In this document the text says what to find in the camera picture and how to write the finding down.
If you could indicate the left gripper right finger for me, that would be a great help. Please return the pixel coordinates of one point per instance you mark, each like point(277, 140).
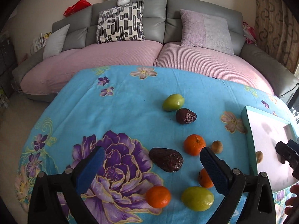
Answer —
point(259, 205)

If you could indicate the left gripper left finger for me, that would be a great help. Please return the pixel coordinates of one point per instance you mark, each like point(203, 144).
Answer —
point(44, 204)

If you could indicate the orange tangerine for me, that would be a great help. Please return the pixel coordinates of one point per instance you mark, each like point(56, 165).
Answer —
point(204, 179)
point(158, 197)
point(193, 144)

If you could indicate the large green apple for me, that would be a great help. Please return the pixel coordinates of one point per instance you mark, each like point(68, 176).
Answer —
point(197, 198)

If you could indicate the small brown longan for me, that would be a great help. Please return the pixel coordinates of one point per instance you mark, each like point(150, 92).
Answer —
point(217, 147)

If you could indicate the orange tangerine front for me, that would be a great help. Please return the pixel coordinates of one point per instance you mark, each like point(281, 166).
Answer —
point(158, 197)

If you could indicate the large dark red date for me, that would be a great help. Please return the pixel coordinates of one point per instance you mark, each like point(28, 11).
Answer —
point(168, 160)

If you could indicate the small dark red date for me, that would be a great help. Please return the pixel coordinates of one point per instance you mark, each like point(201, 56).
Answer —
point(185, 116)

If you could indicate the person's right hand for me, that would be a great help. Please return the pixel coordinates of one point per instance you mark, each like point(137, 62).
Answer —
point(292, 203)

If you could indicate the teal white tray box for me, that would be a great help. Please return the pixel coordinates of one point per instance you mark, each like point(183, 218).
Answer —
point(264, 131)

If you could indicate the blue floral tablecloth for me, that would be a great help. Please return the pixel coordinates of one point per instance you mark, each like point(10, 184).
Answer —
point(120, 109)

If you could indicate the pink sofa seat cover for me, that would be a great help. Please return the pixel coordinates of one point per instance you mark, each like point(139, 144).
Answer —
point(39, 76)

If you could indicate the small green apple far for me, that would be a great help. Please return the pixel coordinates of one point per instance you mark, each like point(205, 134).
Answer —
point(173, 102)

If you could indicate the brown patterned curtain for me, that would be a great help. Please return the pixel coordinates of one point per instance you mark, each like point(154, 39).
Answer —
point(277, 32)

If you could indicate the pink clothes pile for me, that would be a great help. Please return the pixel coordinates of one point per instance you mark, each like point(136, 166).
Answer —
point(249, 34)

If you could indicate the small grey pillow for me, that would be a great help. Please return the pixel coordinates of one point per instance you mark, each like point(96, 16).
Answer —
point(55, 42)

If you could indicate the white rack with papers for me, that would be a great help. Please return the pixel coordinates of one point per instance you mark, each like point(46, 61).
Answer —
point(39, 42)

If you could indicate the pink grey square pillow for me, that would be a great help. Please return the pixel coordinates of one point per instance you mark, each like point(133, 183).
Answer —
point(205, 31)

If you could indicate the black white patterned pillow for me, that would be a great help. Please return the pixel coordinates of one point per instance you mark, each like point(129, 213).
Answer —
point(122, 23)

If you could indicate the red plastic bag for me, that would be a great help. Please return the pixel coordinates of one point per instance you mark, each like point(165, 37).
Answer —
point(81, 4)

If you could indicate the grey leather sofa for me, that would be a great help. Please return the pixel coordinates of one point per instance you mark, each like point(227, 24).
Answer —
point(162, 23)

